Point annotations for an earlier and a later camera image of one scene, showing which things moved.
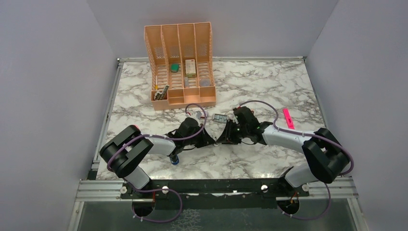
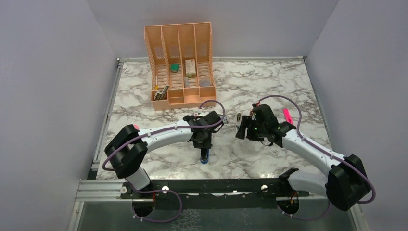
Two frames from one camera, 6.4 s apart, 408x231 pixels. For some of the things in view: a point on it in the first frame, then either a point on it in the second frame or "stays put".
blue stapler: x=174 y=160 -> x=205 y=161
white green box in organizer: x=190 y=68 stays put
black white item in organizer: x=160 y=96 stays put
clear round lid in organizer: x=204 y=82 stays put
